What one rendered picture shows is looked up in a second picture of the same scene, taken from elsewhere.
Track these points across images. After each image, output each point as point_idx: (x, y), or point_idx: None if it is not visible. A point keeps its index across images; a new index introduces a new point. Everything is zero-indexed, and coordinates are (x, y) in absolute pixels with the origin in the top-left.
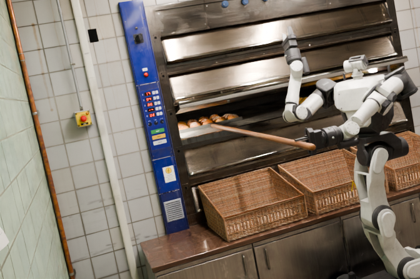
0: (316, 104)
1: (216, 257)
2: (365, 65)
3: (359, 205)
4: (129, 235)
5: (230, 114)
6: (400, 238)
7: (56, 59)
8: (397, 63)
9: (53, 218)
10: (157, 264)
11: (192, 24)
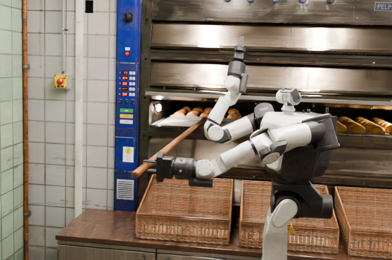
0: (241, 129)
1: (117, 248)
2: (294, 101)
3: (289, 253)
4: (80, 198)
5: (231, 113)
6: None
7: (53, 22)
8: None
9: (13, 161)
10: (63, 233)
11: (187, 13)
